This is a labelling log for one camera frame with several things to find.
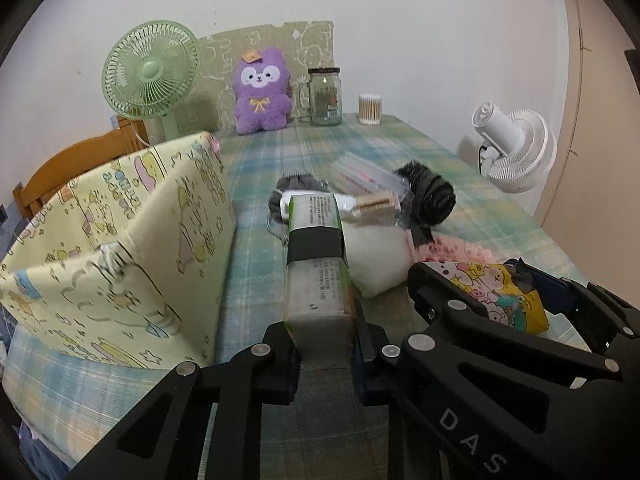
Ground clear plastic pencil pouch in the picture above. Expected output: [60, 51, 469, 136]
[331, 153, 410, 210]

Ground green tissue pack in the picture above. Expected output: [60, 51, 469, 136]
[283, 195, 356, 370]

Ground beige door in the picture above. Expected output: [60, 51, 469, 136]
[535, 0, 639, 304]

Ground pink wet wipes pack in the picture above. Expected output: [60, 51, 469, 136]
[406, 231, 498, 263]

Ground white roll with wooden clip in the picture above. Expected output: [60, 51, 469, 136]
[305, 192, 401, 219]

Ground green desk fan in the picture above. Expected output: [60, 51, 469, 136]
[102, 20, 200, 140]

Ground purple plush bear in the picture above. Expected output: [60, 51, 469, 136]
[232, 48, 293, 134]

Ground glass mason jar mug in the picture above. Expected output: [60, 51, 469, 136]
[298, 67, 342, 126]

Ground black umbrella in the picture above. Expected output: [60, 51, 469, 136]
[396, 160, 457, 248]

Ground green patterned board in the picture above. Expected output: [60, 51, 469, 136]
[175, 21, 334, 134]

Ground yellow cartoon storage box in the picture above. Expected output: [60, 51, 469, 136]
[1, 132, 235, 370]

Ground cotton swab container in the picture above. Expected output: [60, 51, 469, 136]
[358, 93, 382, 126]

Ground cartoon tissue pack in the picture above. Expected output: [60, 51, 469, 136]
[426, 261, 549, 335]

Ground white standing fan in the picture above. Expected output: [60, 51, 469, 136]
[471, 102, 556, 194]

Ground wooden bed headboard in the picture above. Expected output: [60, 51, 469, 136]
[13, 116, 149, 220]

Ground white towel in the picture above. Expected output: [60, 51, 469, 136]
[343, 223, 413, 299]

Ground gray socks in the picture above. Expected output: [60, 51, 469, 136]
[268, 174, 329, 224]

